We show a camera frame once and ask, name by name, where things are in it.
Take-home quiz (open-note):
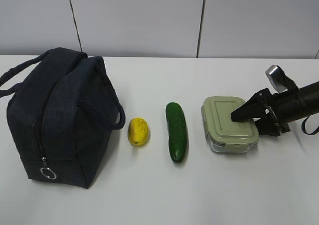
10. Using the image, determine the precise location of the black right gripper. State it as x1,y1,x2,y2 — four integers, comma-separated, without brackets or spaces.
231,88,291,137

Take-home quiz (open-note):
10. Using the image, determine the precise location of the green lidded glass container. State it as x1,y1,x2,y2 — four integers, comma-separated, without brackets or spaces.
201,96,259,153

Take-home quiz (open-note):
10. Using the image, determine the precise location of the green cucumber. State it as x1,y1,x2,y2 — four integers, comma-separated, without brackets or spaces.
165,102,188,163

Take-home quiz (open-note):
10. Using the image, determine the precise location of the yellow lemon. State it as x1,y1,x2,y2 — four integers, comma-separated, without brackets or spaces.
128,118,149,147

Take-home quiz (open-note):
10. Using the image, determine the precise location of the dark navy lunch bag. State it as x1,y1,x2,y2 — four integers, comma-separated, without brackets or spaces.
0,47,126,189

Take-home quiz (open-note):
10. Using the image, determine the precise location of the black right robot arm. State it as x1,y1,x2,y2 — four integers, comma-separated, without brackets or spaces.
231,82,319,137

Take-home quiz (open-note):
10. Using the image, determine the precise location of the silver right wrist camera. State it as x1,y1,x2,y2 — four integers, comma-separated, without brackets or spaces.
265,65,299,93

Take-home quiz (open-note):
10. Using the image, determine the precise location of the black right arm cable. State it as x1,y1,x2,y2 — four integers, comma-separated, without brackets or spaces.
301,113,319,136

